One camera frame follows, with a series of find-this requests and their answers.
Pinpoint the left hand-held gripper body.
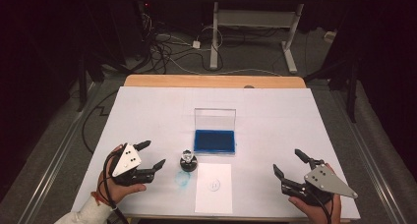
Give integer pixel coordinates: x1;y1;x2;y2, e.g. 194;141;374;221
107;142;157;187

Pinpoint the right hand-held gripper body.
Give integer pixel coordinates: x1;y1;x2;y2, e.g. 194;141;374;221
280;158;359;207

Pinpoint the crystal-top stamp with black base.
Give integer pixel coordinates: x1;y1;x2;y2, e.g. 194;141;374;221
179;148;199;172

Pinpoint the blue ink pad clear case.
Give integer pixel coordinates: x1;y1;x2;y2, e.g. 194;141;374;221
193;107;237;157

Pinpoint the small white paper sheet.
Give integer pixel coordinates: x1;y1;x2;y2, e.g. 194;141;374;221
194;162;234;215

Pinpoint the person's left hand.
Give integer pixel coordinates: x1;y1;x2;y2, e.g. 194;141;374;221
96;144;148;205

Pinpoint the person's right hand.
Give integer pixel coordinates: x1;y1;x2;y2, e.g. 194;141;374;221
288;195;342;224

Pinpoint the large white table cover sheet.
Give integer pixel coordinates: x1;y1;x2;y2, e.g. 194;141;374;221
71;85;362;220

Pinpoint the black stand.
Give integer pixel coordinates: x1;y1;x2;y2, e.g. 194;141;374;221
77;53;90;113

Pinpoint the black device with red light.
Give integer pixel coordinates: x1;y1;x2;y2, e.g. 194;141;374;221
136;0;158;60

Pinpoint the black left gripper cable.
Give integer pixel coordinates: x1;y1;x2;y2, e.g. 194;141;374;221
102;144;131;224

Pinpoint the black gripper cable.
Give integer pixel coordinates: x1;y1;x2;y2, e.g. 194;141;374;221
308;184;333;224
102;144;131;224

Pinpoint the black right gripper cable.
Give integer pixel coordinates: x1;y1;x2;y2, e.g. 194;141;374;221
308;184;333;224

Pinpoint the metal floor rail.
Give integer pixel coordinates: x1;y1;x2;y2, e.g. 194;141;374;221
330;89;409;224
18;81;102;224

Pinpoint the black floor cable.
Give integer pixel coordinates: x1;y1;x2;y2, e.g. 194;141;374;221
81;89;120;154

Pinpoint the tangle of floor cables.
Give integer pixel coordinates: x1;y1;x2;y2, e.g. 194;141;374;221
141;12;283;77

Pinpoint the white metal desk frame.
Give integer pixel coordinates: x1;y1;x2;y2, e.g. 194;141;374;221
196;0;349;75

